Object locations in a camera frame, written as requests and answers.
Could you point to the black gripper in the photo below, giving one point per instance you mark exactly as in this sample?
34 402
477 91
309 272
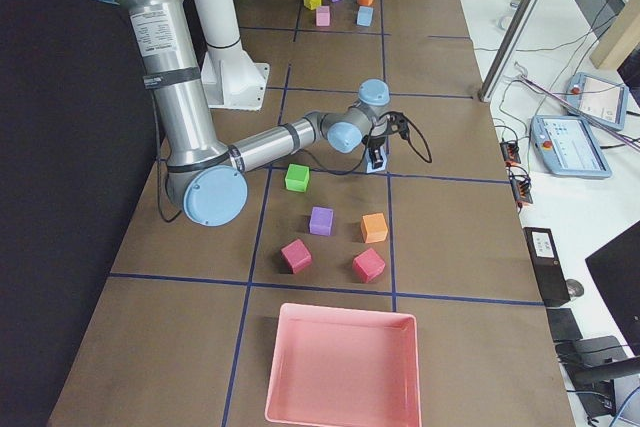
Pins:
377 141

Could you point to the light blue foam block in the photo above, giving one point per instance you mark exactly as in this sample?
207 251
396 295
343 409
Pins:
376 165
365 16

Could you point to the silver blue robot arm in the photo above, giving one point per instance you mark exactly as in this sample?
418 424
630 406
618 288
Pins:
194 61

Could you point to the near orange foam block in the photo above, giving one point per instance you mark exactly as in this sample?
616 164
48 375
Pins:
373 228

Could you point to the green foam block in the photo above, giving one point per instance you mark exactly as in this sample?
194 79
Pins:
297 178

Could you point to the near purple foam block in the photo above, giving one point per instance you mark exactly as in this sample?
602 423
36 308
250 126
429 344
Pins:
321 221

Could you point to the far orange black connector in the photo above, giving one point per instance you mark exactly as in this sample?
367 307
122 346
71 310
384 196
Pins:
510 153

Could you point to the orange black connector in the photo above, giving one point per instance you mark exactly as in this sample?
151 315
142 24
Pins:
521 189
510 153

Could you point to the dark red foam block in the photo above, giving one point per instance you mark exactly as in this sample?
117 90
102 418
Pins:
296 256

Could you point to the pink foam block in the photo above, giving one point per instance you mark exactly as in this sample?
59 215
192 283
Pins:
323 16

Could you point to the near orange black connector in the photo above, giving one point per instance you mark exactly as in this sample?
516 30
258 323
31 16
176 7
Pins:
521 189

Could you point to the near teach pendant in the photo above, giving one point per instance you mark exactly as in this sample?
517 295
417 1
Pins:
567 147

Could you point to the teach pendant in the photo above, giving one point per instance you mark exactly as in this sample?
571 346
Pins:
567 147
602 99

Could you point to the black power adapter box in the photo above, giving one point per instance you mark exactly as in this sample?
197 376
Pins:
546 266

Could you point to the pink plastic tray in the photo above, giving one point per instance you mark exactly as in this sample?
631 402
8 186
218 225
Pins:
344 367

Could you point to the far teach pendant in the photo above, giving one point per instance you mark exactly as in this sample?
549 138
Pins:
602 99

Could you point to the wooden board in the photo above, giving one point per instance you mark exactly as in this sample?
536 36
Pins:
620 40

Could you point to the black monitor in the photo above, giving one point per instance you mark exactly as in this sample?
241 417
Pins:
614 269

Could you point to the black monitor stand base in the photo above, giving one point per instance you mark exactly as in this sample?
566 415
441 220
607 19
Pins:
579 355

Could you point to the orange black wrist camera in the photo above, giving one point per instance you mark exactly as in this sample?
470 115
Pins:
397 123

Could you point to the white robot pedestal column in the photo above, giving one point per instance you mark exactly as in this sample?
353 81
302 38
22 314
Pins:
231 79

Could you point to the aluminium frame post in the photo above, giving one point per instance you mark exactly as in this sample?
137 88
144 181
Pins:
507 48

